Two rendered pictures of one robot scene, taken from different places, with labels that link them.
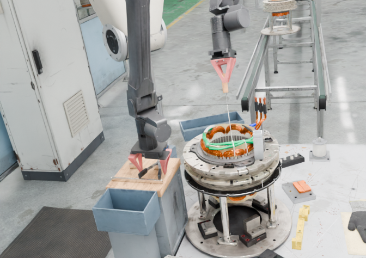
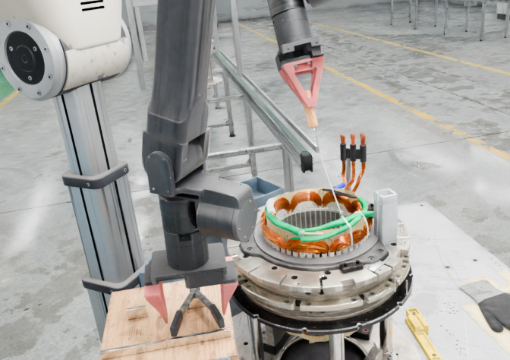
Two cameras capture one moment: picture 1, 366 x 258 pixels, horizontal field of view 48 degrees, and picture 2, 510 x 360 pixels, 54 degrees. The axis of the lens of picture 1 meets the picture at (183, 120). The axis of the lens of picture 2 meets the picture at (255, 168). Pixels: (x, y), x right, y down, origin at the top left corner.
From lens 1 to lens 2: 0.67 m
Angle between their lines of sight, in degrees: 25
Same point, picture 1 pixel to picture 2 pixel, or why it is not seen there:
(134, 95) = (171, 140)
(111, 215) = not seen: outside the picture
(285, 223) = (405, 348)
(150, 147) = (199, 260)
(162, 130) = (246, 214)
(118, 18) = (45, 1)
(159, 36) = (121, 46)
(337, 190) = (429, 274)
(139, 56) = (196, 33)
